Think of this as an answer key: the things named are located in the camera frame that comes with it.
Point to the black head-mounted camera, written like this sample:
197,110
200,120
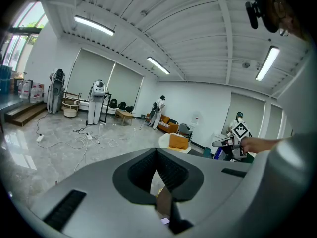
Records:
252,15

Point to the ceiling tube light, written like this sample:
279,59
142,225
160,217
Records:
267,63
94,25
158,65

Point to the teal waste bin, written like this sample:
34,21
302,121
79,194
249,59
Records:
207,152

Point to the white power strip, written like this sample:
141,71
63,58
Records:
40,138
89,137

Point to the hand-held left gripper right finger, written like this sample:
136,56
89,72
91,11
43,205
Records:
210,182

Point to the wooden coffee table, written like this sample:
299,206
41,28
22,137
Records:
123,114

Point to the white water dispenser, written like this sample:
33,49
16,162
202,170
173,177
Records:
197,119

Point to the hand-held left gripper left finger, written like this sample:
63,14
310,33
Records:
99,195

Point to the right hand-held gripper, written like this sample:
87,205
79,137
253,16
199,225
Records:
240,133

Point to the smartphone with lit screen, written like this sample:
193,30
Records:
165,221

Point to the white cabinet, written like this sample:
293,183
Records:
220,136

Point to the black metal frame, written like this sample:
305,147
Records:
106,108

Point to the person's glasses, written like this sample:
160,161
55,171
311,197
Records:
283,31

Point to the person's head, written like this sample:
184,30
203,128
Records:
292,26

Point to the orange sofa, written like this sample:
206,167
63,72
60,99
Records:
168,125

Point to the person's right forearm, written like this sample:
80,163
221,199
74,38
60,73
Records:
260,144

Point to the wooden steps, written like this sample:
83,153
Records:
24,113

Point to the black backpack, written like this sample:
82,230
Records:
129,108
122,105
113,103

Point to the window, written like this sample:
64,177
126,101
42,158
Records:
22,33

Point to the stack of blue boxes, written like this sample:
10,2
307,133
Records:
6,80

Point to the grey chair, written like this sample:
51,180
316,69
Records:
184,131

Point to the round rattan shelf stand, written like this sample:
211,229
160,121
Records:
70,108

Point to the grey roller blind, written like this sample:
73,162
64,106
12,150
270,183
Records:
126,83
91,68

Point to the row of clear water jugs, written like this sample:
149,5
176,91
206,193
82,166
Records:
32,93

